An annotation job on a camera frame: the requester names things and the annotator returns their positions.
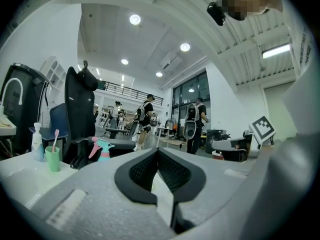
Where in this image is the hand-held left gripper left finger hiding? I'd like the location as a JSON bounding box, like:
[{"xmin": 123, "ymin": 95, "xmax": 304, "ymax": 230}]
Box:
[{"xmin": 40, "ymin": 147, "xmax": 179, "ymax": 240}]

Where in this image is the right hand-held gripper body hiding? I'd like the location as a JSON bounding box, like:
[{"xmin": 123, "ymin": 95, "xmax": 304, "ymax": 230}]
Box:
[{"xmin": 219, "ymin": 115, "xmax": 277, "ymax": 163}]

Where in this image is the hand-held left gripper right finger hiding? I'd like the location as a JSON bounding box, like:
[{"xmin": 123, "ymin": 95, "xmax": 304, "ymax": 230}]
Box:
[{"xmin": 157, "ymin": 147, "xmax": 255, "ymax": 240}]

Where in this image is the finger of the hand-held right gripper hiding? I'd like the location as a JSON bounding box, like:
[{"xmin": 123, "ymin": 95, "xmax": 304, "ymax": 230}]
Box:
[{"xmin": 211, "ymin": 138, "xmax": 249, "ymax": 152}]

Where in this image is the black round-door machine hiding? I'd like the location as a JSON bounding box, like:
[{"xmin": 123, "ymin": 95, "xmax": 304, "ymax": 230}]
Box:
[{"xmin": 205, "ymin": 129, "xmax": 229, "ymax": 155}]

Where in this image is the teal spray bottle pink head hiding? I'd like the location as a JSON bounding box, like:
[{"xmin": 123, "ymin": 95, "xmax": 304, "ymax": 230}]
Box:
[{"xmin": 88, "ymin": 136, "xmax": 116, "ymax": 163}]

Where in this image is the green cup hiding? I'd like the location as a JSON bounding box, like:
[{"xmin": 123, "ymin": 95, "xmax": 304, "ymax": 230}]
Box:
[{"xmin": 44, "ymin": 146, "xmax": 62, "ymax": 173}]

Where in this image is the pink toothbrush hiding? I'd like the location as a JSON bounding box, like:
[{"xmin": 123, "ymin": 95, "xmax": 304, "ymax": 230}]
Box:
[{"xmin": 51, "ymin": 128, "xmax": 60, "ymax": 153}]

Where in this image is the white sink basin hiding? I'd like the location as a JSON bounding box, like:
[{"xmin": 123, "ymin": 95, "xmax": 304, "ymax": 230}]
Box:
[{"xmin": 0, "ymin": 150, "xmax": 84, "ymax": 210}]

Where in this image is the white foam soap bottle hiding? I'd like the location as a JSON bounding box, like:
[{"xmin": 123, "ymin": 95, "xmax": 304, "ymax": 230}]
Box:
[{"xmin": 31, "ymin": 122, "xmax": 46, "ymax": 163}]

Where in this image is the rectangular ceiling light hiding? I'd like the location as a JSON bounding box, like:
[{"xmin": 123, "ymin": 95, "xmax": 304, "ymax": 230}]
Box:
[{"xmin": 261, "ymin": 43, "xmax": 292, "ymax": 60}]

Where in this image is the blue chair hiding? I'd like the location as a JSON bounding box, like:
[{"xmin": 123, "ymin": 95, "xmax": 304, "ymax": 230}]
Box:
[{"xmin": 29, "ymin": 102, "xmax": 70, "ymax": 145}]

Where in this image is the black office chair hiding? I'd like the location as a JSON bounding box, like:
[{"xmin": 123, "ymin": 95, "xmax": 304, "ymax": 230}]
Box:
[{"xmin": 63, "ymin": 60, "xmax": 137, "ymax": 165}]

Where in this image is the white ceiling air conditioner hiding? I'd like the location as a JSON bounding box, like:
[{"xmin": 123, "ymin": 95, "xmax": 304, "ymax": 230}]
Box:
[{"xmin": 159, "ymin": 51, "xmax": 184, "ymax": 71}]

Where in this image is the black balcony railing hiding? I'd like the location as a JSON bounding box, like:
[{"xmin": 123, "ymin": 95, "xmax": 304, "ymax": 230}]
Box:
[{"xmin": 100, "ymin": 80, "xmax": 165, "ymax": 108}]

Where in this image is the large black appliance cabinet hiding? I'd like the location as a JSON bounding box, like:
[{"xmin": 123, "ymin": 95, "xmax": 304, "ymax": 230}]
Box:
[{"xmin": 0, "ymin": 62, "xmax": 54, "ymax": 155}]

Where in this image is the person's head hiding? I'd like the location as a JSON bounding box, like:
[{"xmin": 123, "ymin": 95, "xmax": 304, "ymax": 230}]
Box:
[{"xmin": 221, "ymin": 0, "xmax": 283, "ymax": 22}]

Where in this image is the white open shelf cabinet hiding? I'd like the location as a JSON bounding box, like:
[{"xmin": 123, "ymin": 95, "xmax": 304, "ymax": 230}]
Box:
[{"xmin": 39, "ymin": 56, "xmax": 67, "ymax": 93}]

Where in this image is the white curved faucet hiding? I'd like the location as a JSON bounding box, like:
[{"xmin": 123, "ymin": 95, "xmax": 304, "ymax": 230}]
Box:
[{"xmin": 0, "ymin": 77, "xmax": 24, "ymax": 108}]

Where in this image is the dark glass window wall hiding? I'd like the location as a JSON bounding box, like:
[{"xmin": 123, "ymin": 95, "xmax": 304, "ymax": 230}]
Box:
[{"xmin": 171, "ymin": 69, "xmax": 211, "ymax": 135}]

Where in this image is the black head-mounted camera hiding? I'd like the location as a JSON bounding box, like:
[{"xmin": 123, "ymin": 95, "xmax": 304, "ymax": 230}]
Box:
[{"xmin": 206, "ymin": 0, "xmax": 227, "ymax": 27}]

